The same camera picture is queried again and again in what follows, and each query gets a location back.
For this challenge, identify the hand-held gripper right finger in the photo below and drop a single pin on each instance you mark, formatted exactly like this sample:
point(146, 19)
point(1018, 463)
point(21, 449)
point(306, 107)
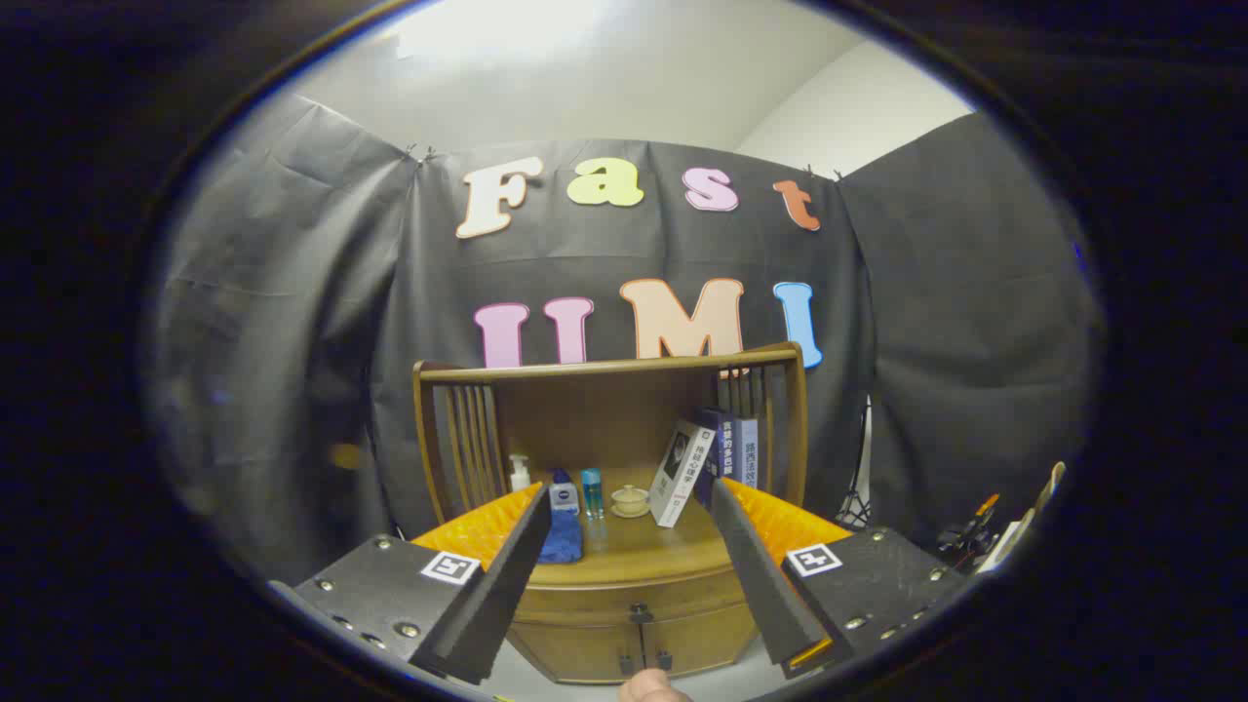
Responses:
point(760, 575)

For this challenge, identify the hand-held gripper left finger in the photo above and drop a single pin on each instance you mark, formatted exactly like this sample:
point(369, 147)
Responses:
point(497, 585)

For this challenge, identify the wooden cabinet door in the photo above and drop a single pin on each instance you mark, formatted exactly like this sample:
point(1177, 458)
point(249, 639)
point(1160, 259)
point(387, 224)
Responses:
point(702, 639)
point(575, 651)

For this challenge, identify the wooden countertop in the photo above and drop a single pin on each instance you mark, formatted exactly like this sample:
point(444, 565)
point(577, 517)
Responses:
point(634, 548)

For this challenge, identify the wooden cabinet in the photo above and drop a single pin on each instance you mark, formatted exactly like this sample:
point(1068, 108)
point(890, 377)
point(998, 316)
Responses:
point(595, 409)

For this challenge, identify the blue folded towel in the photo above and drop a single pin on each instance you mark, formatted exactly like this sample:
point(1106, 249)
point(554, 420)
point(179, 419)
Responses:
point(563, 538)

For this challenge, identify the white pump bottle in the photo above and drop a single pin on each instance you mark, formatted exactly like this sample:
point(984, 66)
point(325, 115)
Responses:
point(519, 476)

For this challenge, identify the white bottle with blue cap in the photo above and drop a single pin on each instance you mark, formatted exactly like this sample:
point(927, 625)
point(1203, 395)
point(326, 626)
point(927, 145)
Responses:
point(564, 495)

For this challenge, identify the black tripod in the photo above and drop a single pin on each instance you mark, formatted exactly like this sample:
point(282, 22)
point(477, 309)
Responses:
point(854, 507)

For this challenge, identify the light blue book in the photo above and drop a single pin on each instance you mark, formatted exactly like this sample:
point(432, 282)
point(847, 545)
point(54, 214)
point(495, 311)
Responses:
point(746, 453)

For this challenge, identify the white book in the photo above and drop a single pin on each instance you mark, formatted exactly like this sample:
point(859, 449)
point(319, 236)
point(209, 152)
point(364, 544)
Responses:
point(678, 478)

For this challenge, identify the clear blue bottle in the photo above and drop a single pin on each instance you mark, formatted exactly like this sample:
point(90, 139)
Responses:
point(592, 492)

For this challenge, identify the dark blue book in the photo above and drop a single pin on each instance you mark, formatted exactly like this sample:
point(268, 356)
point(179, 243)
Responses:
point(719, 444)

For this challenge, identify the cream lidded teacup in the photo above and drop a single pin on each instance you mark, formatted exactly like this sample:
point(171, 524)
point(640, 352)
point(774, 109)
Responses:
point(630, 501)

